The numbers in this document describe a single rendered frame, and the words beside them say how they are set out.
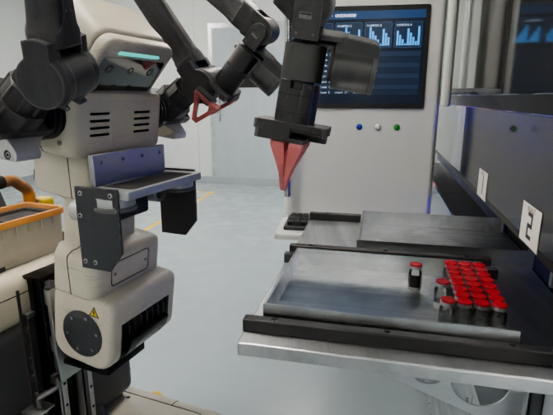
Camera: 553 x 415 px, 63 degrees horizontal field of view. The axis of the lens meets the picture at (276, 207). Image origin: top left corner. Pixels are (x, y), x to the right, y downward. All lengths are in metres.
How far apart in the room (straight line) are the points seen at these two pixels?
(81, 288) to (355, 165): 0.94
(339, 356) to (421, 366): 0.10
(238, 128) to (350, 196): 4.90
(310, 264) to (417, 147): 0.76
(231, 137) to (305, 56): 5.82
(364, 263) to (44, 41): 0.64
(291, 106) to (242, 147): 5.77
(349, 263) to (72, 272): 0.56
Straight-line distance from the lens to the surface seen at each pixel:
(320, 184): 1.56
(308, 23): 0.60
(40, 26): 0.75
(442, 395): 0.77
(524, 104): 0.85
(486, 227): 1.25
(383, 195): 1.57
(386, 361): 0.62
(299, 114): 0.62
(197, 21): 6.64
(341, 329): 0.64
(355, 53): 0.63
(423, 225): 1.23
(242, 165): 6.42
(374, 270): 0.90
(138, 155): 1.00
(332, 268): 0.90
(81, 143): 0.92
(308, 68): 0.62
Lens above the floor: 1.20
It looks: 14 degrees down
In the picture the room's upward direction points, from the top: straight up
